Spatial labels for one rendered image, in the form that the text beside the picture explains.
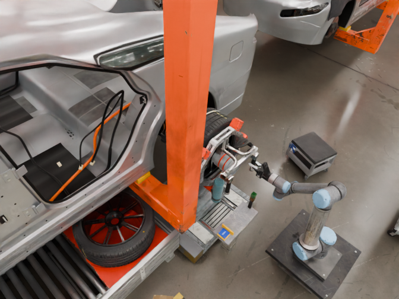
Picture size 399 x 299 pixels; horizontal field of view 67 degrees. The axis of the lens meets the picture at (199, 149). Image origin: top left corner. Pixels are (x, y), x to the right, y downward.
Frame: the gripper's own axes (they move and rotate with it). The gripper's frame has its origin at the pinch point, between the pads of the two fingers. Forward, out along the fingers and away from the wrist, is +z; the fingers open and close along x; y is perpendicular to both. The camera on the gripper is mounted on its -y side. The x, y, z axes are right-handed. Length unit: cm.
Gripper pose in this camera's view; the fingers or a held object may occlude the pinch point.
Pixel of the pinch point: (251, 162)
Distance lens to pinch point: 261.5
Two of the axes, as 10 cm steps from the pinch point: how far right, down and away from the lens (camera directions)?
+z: -7.4, -5.2, 4.3
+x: 6.7, -5.1, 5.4
